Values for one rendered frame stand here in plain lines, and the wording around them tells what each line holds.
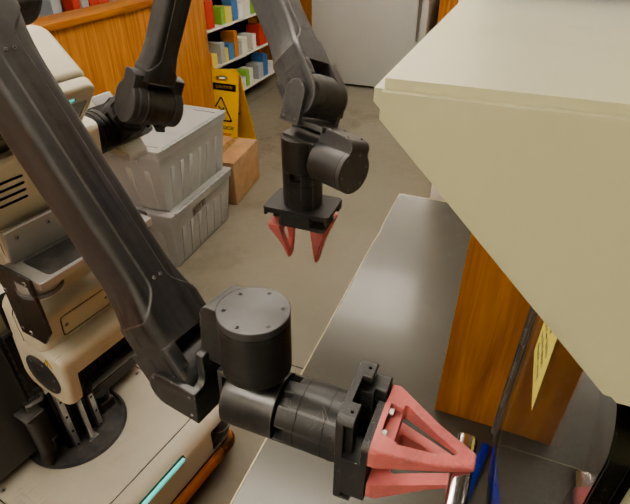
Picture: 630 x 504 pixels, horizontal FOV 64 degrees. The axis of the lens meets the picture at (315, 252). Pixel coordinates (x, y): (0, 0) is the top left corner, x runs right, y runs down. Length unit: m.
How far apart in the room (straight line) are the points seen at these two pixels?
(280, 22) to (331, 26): 4.69
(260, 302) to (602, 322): 0.27
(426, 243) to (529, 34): 0.93
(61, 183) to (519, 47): 0.35
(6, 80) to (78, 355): 0.78
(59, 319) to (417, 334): 0.70
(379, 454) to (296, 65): 0.48
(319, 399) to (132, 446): 1.24
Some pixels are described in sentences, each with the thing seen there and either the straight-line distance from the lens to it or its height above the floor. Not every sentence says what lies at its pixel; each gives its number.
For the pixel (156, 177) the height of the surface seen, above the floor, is 0.52.
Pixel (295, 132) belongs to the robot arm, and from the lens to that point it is 0.70.
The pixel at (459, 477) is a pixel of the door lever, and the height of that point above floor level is 1.21.
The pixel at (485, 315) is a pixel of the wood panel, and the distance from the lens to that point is 0.66.
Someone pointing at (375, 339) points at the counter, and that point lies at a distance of 0.88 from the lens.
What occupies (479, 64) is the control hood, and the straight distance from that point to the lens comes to 0.17.
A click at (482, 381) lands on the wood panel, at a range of 0.74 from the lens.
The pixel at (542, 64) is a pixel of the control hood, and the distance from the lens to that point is 0.18.
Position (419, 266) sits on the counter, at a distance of 1.06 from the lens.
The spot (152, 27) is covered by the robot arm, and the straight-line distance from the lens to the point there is 1.01.
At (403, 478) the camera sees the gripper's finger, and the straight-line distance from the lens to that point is 0.43.
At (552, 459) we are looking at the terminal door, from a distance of 0.34.
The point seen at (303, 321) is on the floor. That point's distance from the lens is 2.30.
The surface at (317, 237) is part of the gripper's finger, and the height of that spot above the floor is 1.15.
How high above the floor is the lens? 1.55
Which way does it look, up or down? 35 degrees down
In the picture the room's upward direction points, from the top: straight up
